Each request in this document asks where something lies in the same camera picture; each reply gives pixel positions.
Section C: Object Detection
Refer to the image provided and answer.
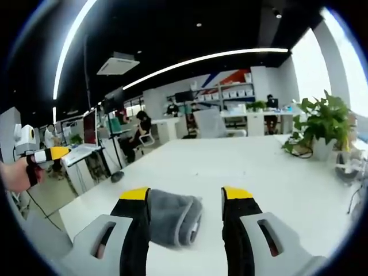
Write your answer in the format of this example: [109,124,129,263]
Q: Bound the grey towel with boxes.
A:
[148,189,203,248]

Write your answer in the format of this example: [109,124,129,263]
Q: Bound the person's left hand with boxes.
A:
[0,155,46,193]

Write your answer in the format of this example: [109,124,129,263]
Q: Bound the white side desk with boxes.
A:
[60,145,105,195]

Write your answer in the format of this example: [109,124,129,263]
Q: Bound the red screen monitor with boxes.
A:
[82,108,98,145]

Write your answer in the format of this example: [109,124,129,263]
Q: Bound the black monitor on stand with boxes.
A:
[103,87,125,113]

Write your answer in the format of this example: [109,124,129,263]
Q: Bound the ceiling air conditioner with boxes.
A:
[96,51,140,76]

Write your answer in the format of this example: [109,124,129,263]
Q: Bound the white office chair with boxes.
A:
[193,108,247,139]

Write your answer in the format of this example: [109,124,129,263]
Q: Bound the small green plant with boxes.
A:
[246,100,267,113]

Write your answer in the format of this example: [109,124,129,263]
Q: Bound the green potted plant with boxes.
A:
[281,89,352,160]

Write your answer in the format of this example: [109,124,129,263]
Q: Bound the white storage shelf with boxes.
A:
[189,72,256,110]

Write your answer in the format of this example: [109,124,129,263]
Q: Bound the black computer monitor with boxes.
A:
[174,90,194,103]

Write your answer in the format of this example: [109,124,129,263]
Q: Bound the black cable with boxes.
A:
[26,188,63,231]

